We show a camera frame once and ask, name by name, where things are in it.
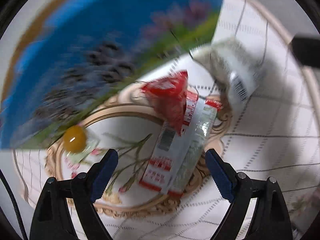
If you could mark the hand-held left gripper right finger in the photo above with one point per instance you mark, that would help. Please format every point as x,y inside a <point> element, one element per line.
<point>222,176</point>

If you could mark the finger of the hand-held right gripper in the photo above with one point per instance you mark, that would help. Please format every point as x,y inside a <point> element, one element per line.
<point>307,51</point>

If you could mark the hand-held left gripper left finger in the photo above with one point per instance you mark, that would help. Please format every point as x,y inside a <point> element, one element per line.
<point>105,172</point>

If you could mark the orange round candy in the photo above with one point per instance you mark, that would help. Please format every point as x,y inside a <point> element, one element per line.
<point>74,138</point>

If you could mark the clear red-ended snack packet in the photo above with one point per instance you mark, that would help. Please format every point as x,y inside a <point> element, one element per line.
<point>175,155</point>

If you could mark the grey white snack packet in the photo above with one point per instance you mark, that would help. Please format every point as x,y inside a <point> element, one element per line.
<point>230,62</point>

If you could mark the red triangular snack packet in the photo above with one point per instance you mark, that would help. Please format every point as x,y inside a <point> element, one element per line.
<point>170,97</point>

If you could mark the blue printed cardboard box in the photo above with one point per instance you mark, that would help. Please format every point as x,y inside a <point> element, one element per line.
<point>100,30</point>

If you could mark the white diamond-pattern blanket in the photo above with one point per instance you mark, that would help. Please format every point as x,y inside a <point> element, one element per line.
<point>262,155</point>

